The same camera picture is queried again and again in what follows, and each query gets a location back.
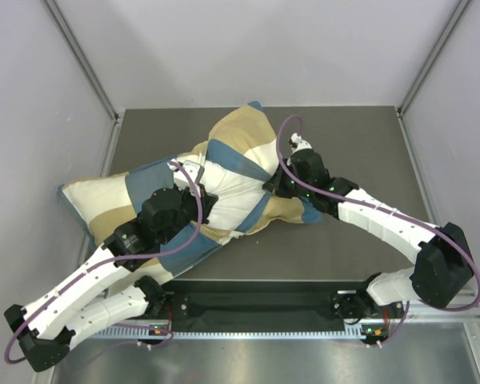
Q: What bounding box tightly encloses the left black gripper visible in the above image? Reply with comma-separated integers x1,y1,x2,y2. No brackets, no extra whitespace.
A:
158,182,215,245

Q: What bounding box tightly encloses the white pillow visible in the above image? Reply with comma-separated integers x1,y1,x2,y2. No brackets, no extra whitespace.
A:
177,154,271,242

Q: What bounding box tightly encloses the checkered blue beige white pillowcase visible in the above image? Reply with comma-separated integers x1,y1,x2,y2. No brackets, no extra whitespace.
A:
59,102,322,293

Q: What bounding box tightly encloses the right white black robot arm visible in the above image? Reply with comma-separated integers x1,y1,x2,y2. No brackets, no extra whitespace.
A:
265,149,475,317

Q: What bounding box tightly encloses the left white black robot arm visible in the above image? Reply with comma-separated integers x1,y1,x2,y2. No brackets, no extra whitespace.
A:
4,186,218,372

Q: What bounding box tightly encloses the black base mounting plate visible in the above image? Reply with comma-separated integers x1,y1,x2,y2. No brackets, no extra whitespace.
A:
119,278,419,321

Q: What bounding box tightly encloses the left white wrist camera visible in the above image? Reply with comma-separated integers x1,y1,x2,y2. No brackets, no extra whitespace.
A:
167,159,205,190

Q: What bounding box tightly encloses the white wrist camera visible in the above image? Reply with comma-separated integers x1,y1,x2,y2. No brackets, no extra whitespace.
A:
167,159,205,190
289,133,313,154

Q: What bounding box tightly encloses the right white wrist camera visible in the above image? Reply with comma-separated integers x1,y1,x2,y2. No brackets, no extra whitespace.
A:
289,133,313,154

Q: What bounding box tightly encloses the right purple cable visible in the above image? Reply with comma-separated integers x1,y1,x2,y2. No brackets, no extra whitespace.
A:
276,114,480,311

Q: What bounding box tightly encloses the purple cable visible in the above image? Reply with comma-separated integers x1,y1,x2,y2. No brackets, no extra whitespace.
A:
4,162,204,365
276,114,480,311

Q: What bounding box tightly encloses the left aluminium frame post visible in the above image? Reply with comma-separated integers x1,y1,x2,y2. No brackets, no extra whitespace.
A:
43,0,121,121

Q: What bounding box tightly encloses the aluminium frame post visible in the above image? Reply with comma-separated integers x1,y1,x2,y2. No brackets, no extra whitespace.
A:
398,0,475,117
43,0,121,121

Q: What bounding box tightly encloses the grey slotted cable duct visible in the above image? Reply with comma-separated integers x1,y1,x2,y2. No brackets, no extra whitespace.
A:
86,322,389,341

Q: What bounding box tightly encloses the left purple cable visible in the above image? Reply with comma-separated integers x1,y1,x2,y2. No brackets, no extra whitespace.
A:
4,162,204,365

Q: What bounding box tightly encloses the right aluminium frame post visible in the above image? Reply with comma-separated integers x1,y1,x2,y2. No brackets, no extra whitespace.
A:
398,0,475,117

